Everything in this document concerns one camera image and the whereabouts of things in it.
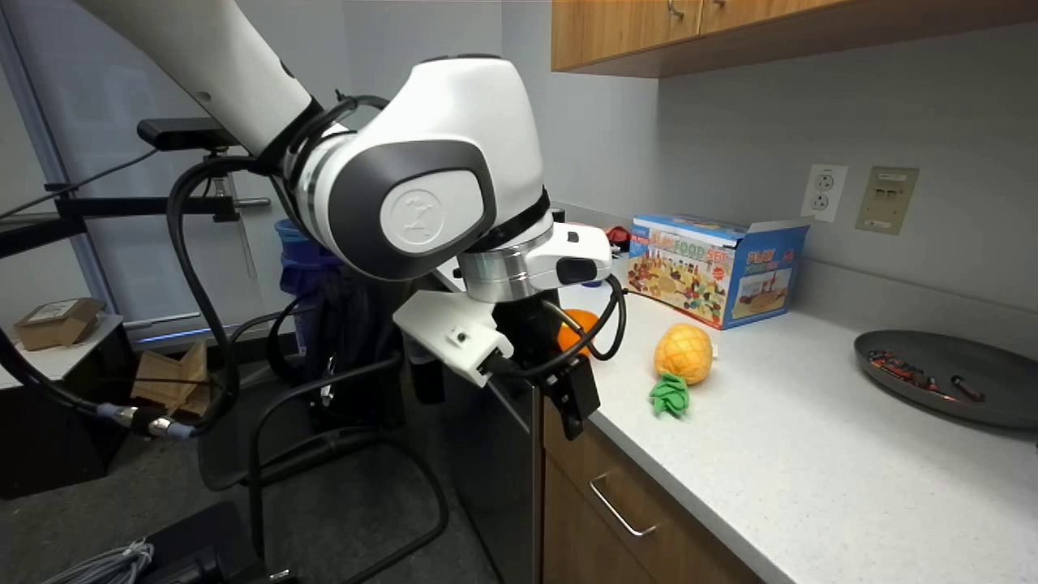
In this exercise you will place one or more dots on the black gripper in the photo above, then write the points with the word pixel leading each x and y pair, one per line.
pixel 534 328

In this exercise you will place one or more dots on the pineapple plush toy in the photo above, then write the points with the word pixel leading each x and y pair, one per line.
pixel 681 354

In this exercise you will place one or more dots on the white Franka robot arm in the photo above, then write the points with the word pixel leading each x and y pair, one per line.
pixel 454 119

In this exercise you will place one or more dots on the colourful toy food box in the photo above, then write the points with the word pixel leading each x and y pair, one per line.
pixel 716 270

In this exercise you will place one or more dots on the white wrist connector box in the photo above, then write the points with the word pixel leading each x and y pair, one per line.
pixel 572 260

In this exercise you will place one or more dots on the small red object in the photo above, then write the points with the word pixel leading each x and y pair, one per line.
pixel 617 236

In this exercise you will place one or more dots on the black office chair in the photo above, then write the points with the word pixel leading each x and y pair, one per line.
pixel 367 324

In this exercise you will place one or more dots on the blue trash bin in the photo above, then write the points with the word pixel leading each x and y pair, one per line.
pixel 301 270

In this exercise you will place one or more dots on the black tripod stand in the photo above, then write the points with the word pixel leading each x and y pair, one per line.
pixel 257 520

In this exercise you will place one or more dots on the black round pan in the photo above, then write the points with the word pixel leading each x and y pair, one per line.
pixel 973 366

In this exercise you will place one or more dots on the open cardboard box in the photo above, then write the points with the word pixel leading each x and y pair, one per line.
pixel 170 377

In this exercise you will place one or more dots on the small closed cardboard box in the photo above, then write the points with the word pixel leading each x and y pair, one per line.
pixel 58 321

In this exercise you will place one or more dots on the black side table white top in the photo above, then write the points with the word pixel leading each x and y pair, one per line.
pixel 53 431

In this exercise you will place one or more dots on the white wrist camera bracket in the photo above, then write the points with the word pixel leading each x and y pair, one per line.
pixel 454 335

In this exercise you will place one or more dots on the white wall outlet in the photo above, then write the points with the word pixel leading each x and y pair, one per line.
pixel 824 191

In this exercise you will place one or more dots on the beige wall switch plate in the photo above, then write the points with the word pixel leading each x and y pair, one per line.
pixel 890 197

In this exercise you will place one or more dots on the wooden upper wall cabinet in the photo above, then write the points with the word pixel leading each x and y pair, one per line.
pixel 758 28

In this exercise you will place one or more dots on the black stereo camera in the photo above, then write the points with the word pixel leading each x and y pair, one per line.
pixel 179 133

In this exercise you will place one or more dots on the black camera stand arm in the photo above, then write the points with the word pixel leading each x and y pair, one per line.
pixel 108 205

